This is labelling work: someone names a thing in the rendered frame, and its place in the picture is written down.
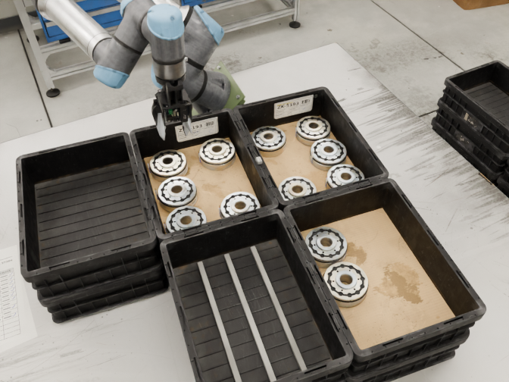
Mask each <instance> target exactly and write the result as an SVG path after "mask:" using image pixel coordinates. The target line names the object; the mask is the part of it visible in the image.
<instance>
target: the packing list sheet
mask: <svg viewBox="0 0 509 382"><path fill-rule="evenodd" d="M35 337H37V332H36V327H35V324H34V321H33V316H32V312H31V309H30V304H29V301H28V298H27V292H26V289H25V286H24V282H23V278H22V275H21V274H20V265H19V259H18V253H17V245H15V246H11V247H8V248H5V249H1V250H0V353H1V352H4V351H5V350H8V349H10V348H12V347H15V346H17V345H20V344H21V343H24V342H26V341H28V340H31V339H33V338H35Z"/></svg>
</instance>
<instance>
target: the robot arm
mask: <svg viewBox="0 0 509 382"><path fill-rule="evenodd" d="M31 1H32V3H33V5H34V7H35V8H36V10H37V11H38V12H39V13H40V14H41V15H42V16H43V17H44V18H45V19H47V20H51V21H54V22H55V23H56V24H57V25H58V26H59V27H60V28H61V29H62V30H63V31H64V32H65V33H66V34H67V35H68V36H69V37H70V38H71V39H72V40H73V41H74V42H75V43H76V44H77V45H78V46H79V47H80V48H81V49H82V50H83V51H84V52H85V53H86V54H87V55H88V56H89V57H90V58H91V59H92V60H93V61H94V62H95V63H96V64H97V65H96V66H95V69H94V71H93V74H94V76H95V78H96V79H97V80H99V81H100V82H101V83H103V84H105V85H106V86H109V87H111V88H113V89H119V88H121V87H122V86H123V84H125V82H126V80H127V79H128V77H130V73H131V72H132V70H133V68H134V67H135V65H136V63H137V61H138V60H139V58H140V56H141V55H142V53H143V52H144V50H145V48H146V46H147V45H148V43H149V42H150V44H151V56H152V57H151V58H152V66H151V79H152V82H153V84H154V85H155V86H156V87H157V88H159V89H158V92H157V93H156V94H155V97H156V99H153V104H152V107H151V113H152V116H153V118H154V121H155V124H156V127H157V129H158V132H159V135H160V137H161V138H162V139H163V140H165V138H166V133H165V130H166V125H165V123H166V122H170V121H173V122H174V121H179V120H180V121H181V123H182V125H183V131H184V133H185V136H187V135H188V133H189V131H190V133H192V129H191V121H192V108H194V109H195V110H196V111H197V112H198V113H199V114H204V113H207V112H211V111H217V110H220V109H223V107H224V106H225V104H226V103H227V100H228V98H229V96H230V80H229V78H228V77H227V76H226V75H224V74H222V73H220V72H216V71H211V70H204V69H203V68H204V67H205V65H206V64H207V62H208V61H209V59H210V57H211V56H212V55H213V53H214V51H215V49H216V48H217V47H218V46H219V43H220V41H221V39H222V38H223V35H224V30H223V28H222V27H221V26H220V25H219V24H218V23H217V22H216V21H215V20H214V19H213V18H211V17H210V16H209V15H208V14H207V13H206V12H205V11H203V10H202V9H201V8H200V7H199V6H198V5H196V6H194V8H192V7H190V6H189V5H184V6H180V5H178V4H177V3H176V2H174V1H172V0H117V1H119V2H120V3H121V4H120V14H121V16H122V18H123V19H122V21H121V23H120V25H119V27H118V28H117V30H116V32H115V34H114V35H113V36H112V35H111V34H110V33H108V32H107V31H106V30H105V29H104V28H103V27H102V26H101V25H99V24H98V23H97V22H96V21H95V20H94V19H93V18H92V17H90V16H89V15H88V14H87V13H86V12H85V11H84V10H83V9H82V8H81V7H80V6H79V5H78V4H77V3H76V2H75V1H73V0H31Z"/></svg>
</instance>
